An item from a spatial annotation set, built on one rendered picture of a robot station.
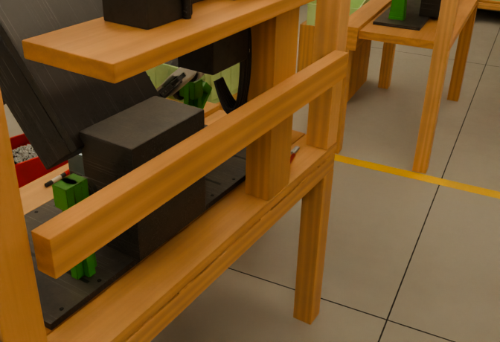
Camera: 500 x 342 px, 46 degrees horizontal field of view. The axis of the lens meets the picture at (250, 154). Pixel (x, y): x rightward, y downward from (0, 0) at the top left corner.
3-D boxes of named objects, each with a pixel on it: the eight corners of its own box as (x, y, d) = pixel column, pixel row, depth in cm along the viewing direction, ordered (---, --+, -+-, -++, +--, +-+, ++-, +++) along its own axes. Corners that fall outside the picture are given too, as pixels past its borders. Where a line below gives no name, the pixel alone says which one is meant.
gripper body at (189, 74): (175, 68, 199) (155, 86, 192) (189, 53, 191) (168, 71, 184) (191, 85, 200) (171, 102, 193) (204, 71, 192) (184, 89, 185)
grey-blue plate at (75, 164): (70, 189, 190) (65, 150, 184) (74, 186, 192) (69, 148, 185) (91, 198, 186) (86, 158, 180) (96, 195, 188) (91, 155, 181)
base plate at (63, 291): (-58, 268, 157) (-60, 261, 157) (191, 124, 241) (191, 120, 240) (51, 331, 138) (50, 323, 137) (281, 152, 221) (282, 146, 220)
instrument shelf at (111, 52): (23, 59, 120) (20, 39, 118) (255, -16, 188) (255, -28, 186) (114, 84, 109) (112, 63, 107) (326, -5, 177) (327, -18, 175)
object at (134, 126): (91, 239, 167) (77, 130, 151) (160, 192, 190) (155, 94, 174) (140, 262, 158) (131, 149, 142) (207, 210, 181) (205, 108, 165)
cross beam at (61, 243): (37, 270, 110) (30, 230, 106) (332, 73, 208) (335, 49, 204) (56, 279, 108) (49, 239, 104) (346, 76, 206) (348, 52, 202)
